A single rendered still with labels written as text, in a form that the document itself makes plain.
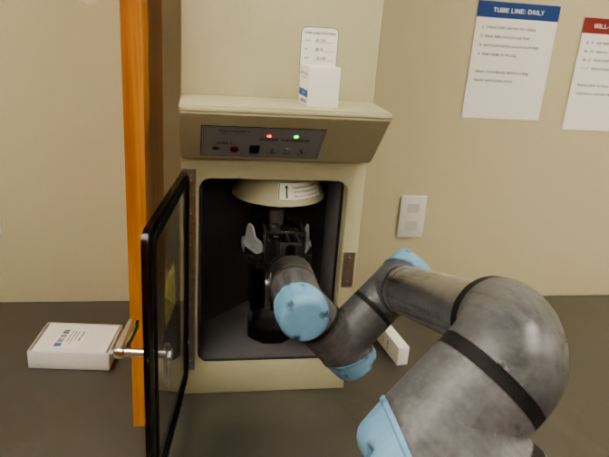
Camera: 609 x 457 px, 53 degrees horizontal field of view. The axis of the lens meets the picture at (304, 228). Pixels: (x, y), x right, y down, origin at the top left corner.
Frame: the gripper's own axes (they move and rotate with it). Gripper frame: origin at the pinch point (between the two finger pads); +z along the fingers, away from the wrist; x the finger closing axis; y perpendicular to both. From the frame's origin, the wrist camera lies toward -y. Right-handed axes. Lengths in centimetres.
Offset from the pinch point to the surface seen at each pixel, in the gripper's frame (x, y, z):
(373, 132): -12.2, 25.8, -18.3
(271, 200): 2.1, 10.8, -7.6
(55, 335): 44, -24, 7
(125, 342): 24.5, -0.9, -35.0
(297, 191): -2.7, 12.4, -6.8
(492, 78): -56, 30, 34
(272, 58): 3.3, 35.4, -9.3
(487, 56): -54, 35, 34
